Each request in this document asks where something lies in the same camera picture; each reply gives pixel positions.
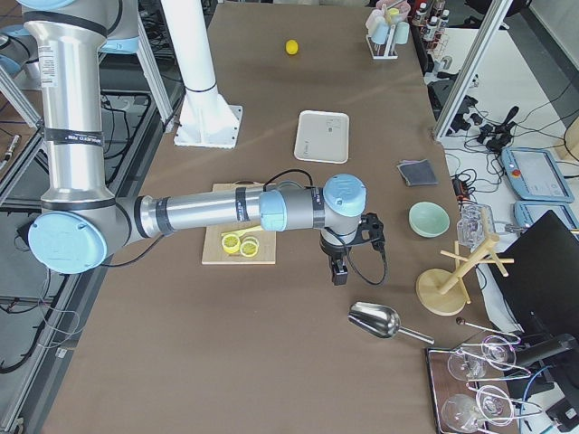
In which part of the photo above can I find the wine glass lower left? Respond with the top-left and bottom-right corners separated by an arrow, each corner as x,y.
441,394 -> 481,433

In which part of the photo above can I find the white pedestal base plate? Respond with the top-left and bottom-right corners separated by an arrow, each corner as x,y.
174,90 -> 243,149

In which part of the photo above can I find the lemon slice right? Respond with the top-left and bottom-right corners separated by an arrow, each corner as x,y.
239,243 -> 260,258

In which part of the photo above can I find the cream rectangular tray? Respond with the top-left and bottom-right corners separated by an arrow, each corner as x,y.
294,110 -> 349,164

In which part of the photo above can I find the light blue plastic cup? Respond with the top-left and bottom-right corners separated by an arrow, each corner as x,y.
370,20 -> 390,45

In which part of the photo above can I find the wine glass upper left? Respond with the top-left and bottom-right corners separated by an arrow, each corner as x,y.
447,350 -> 487,382

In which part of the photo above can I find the wine glass lower right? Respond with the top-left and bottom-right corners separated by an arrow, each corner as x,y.
475,384 -> 514,426

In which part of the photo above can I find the lemon slice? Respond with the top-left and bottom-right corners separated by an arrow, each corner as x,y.
239,243 -> 260,258
242,236 -> 259,245
221,235 -> 241,255

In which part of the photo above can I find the grey folded cloth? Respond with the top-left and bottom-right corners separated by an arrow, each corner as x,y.
397,159 -> 438,187

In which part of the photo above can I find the wine glass upper right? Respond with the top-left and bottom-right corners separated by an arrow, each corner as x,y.
480,335 -> 516,371

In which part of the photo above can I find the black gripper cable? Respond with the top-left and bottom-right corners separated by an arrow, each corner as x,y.
261,169 -> 389,286

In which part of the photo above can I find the green plastic cup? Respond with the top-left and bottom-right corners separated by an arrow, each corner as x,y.
393,22 -> 410,45

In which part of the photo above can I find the pink plastic cup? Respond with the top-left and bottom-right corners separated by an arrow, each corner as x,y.
365,9 -> 384,29

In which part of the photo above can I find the wooden mug tree stand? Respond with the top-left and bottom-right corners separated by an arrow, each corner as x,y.
416,227 -> 515,316

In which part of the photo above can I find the white wire cup rack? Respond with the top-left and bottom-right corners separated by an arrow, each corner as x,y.
365,35 -> 398,61

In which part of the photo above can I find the blue teach pendant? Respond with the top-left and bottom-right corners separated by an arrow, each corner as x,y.
513,201 -> 578,229
500,147 -> 574,203

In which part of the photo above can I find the blue teach pendant upper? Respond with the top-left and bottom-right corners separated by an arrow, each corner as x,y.
500,147 -> 574,203

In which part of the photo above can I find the yellow plastic cup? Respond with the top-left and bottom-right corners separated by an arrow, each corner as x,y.
384,8 -> 402,25

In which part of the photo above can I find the blue teach pendant lower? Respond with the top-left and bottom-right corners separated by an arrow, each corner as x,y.
513,201 -> 578,229

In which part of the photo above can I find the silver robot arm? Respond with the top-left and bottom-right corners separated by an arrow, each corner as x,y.
1,24 -> 41,90
22,1 -> 371,285

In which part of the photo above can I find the aluminium frame post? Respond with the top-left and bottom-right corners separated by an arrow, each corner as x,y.
432,0 -> 512,141

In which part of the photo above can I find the bottle rack with bottles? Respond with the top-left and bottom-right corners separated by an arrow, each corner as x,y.
410,1 -> 451,74

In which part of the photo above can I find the lemon slice left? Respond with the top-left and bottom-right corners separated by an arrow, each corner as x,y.
221,235 -> 241,255

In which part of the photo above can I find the bamboo cutting board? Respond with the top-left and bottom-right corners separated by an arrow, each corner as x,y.
201,182 -> 277,267

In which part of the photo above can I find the clear glass mug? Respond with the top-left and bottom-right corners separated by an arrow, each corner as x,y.
457,203 -> 494,249

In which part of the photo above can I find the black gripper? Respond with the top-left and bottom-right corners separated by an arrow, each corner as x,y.
320,228 -> 349,286

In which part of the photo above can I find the wire wine glass rack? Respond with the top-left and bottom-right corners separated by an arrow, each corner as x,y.
426,333 -> 542,433

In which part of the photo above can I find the lemon slice behind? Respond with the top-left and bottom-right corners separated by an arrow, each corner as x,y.
242,236 -> 259,245

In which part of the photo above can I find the mint green bowl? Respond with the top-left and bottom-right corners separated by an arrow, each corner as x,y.
408,202 -> 451,238

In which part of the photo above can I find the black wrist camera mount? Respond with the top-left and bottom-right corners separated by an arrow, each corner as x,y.
356,212 -> 385,253

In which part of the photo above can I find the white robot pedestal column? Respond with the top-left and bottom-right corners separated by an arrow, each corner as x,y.
160,0 -> 243,149

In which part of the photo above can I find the yellow plastic knife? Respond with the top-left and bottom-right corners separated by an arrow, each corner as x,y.
221,225 -> 263,237

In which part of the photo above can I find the steel ice scoop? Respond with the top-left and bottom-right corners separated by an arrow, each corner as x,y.
347,301 -> 434,345

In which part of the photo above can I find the yellow whole lemon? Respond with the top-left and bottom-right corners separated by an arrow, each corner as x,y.
285,39 -> 299,56

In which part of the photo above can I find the black monitor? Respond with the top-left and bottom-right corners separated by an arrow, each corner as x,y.
492,211 -> 578,337

